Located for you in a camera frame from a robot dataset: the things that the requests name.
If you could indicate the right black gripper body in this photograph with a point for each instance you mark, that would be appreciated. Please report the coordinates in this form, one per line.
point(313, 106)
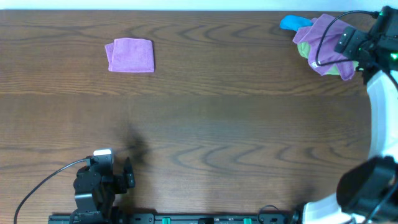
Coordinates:
point(358, 43)

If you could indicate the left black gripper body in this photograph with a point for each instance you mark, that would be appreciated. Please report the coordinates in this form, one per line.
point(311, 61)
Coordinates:
point(127, 175)

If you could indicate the purple cloth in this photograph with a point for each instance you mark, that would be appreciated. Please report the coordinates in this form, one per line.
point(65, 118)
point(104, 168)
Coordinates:
point(322, 40)
point(128, 55)

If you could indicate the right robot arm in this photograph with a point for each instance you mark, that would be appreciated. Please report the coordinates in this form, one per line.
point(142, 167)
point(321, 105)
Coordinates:
point(368, 193)

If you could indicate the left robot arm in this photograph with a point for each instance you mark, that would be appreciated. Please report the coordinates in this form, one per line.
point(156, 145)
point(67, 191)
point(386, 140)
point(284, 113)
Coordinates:
point(96, 187)

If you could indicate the green cloth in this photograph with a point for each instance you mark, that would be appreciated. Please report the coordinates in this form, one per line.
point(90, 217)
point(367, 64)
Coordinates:
point(345, 71)

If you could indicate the blue cloth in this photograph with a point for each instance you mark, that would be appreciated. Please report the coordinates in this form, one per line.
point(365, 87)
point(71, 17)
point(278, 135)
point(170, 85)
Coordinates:
point(292, 22)

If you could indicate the folded purple cloth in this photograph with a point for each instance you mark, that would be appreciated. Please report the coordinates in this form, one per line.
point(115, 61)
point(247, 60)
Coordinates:
point(128, 55)

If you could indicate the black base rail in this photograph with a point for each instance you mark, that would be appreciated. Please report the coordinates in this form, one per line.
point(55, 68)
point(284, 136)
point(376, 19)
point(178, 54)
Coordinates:
point(266, 218)

